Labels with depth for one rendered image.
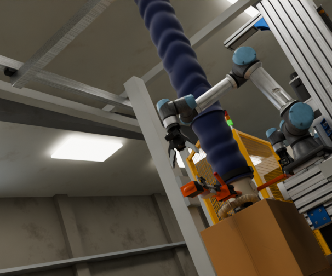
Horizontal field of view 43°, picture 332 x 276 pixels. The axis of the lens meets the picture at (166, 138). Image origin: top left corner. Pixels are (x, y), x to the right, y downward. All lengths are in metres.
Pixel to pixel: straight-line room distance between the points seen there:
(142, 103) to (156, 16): 1.54
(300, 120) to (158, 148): 2.28
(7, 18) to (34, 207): 5.08
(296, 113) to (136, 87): 2.64
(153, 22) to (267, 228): 1.59
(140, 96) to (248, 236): 2.55
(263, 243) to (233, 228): 0.17
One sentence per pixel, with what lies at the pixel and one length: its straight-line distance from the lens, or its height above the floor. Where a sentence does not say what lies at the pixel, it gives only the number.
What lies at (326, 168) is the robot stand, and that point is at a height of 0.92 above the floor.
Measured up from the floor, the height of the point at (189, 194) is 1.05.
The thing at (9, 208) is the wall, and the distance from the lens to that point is 8.85.
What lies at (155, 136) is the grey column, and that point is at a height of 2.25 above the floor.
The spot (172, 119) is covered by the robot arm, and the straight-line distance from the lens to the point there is 2.07.
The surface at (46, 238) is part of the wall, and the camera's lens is 9.00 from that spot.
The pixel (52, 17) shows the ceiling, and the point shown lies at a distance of 5.00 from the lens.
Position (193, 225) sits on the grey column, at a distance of 3.86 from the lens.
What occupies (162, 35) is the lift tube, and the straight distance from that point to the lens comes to 2.89.
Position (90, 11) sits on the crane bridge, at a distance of 3.55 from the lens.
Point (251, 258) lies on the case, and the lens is 2.16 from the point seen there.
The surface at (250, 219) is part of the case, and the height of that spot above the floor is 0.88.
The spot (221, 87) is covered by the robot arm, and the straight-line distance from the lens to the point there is 2.28.
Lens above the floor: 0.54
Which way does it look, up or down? 24 degrees up
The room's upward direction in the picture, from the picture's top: 23 degrees counter-clockwise
